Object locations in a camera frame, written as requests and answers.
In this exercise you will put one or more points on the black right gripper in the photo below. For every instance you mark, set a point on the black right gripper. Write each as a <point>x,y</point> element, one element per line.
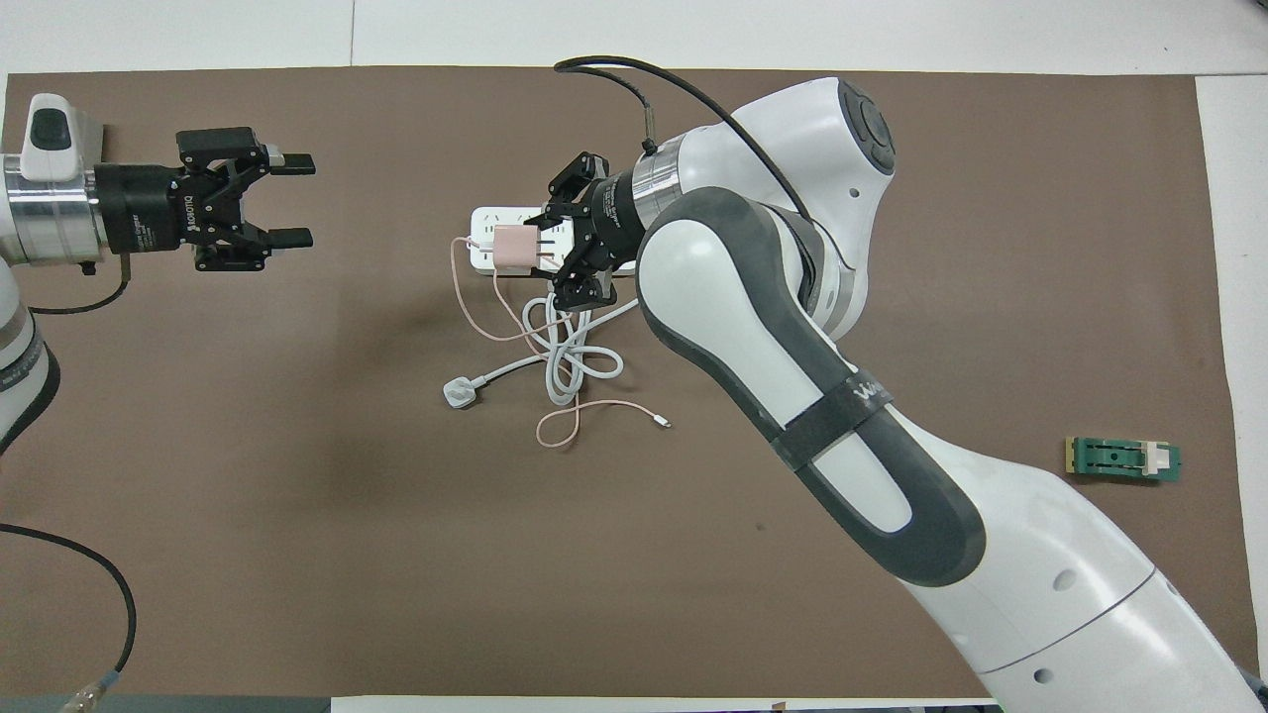
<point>614,223</point>

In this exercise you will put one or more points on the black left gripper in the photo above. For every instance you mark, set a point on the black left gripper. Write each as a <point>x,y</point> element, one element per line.
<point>149,208</point>

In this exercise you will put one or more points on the pink USB charger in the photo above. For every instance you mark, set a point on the pink USB charger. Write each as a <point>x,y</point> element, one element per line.
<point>515,248</point>

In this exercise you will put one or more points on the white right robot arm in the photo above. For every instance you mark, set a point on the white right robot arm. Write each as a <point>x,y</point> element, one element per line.
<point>753,297</point>

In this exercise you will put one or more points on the white power strip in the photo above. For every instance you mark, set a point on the white power strip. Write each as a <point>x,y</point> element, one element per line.
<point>482,220</point>

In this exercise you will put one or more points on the brown table mat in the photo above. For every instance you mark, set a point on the brown table mat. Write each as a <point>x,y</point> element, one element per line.
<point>396,545</point>

